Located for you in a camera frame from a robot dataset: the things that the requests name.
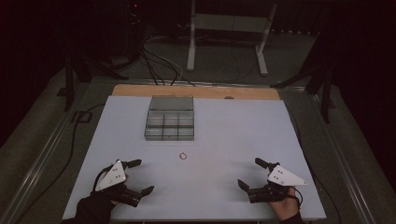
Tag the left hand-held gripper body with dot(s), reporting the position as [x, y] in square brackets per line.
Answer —
[112, 178]

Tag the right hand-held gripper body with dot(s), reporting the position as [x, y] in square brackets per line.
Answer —
[281, 178]

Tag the clear plastic compartment box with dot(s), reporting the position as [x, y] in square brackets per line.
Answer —
[169, 119]

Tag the person's right hand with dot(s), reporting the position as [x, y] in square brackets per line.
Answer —
[286, 207]

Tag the person's left hand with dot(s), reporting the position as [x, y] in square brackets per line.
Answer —
[95, 207]

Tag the wooden board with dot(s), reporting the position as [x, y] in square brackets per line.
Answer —
[199, 92]

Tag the black tripod stand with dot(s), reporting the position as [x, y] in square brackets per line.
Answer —
[84, 70]
[317, 81]

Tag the white metal stand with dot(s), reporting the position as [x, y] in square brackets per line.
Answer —
[229, 23]

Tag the metal floor rail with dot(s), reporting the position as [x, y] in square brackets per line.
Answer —
[37, 161]
[342, 155]

